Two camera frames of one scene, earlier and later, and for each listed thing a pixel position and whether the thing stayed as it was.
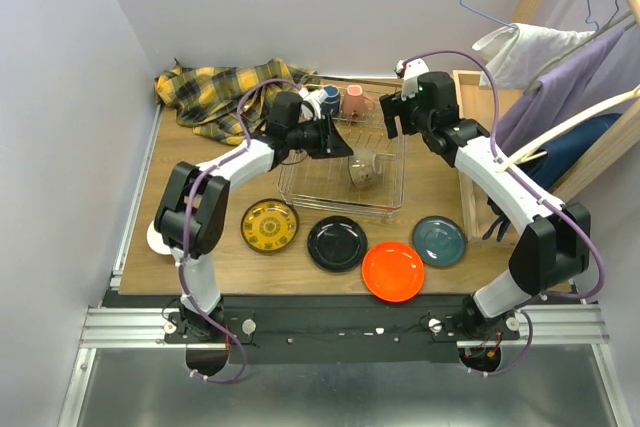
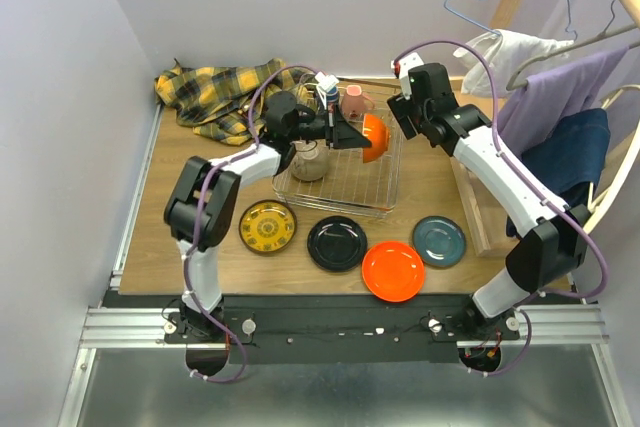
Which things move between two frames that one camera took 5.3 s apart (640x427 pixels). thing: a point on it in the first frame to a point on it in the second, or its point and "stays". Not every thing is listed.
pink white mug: (356, 102) stays
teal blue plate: (440, 239) stays
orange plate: (393, 271) stays
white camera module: (315, 98) to (326, 81)
